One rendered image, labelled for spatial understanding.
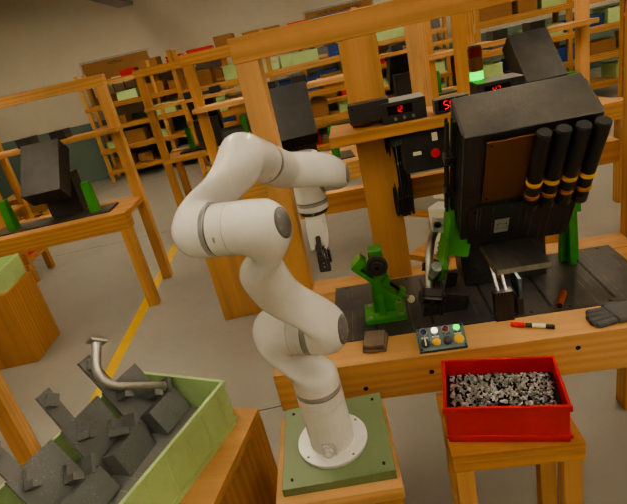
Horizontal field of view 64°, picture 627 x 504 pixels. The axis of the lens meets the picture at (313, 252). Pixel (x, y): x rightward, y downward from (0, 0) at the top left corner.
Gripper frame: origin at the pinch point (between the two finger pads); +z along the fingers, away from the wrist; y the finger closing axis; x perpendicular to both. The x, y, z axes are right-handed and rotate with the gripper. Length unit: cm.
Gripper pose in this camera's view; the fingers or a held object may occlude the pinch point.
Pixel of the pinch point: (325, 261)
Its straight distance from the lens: 143.3
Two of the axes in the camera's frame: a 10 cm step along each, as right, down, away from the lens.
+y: -0.6, 4.0, -9.2
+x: 9.8, -1.7, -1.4
